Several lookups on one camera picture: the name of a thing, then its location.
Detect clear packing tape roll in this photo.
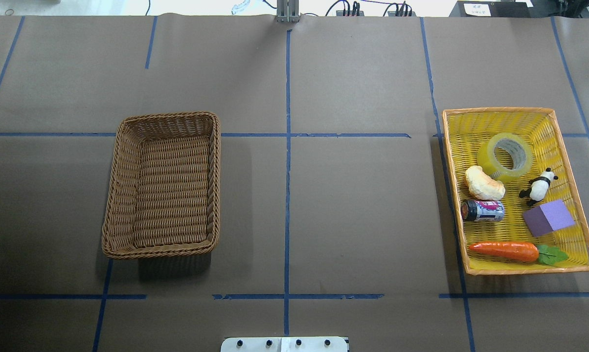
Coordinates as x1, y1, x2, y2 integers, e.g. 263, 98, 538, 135
476, 133, 534, 183

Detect brown wicker basket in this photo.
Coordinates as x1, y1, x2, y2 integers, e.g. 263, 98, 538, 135
101, 111, 221, 260

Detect yellow plastic basket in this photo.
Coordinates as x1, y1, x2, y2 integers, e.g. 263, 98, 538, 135
441, 107, 589, 275

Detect white mounting plate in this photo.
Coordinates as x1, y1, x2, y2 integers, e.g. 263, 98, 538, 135
220, 336, 350, 352

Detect toy croissant bread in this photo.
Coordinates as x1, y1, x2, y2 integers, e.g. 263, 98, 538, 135
465, 166, 506, 201

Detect small drink can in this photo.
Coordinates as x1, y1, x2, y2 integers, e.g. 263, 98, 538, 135
460, 199, 505, 222

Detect toy carrot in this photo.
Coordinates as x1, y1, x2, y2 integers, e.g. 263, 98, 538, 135
468, 241, 569, 266

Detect toy panda figure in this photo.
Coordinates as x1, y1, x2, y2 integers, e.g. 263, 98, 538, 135
519, 167, 558, 207

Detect purple foam block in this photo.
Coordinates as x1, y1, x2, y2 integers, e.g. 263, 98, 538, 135
522, 199, 575, 238

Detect aluminium post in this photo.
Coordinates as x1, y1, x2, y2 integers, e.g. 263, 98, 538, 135
276, 0, 301, 23

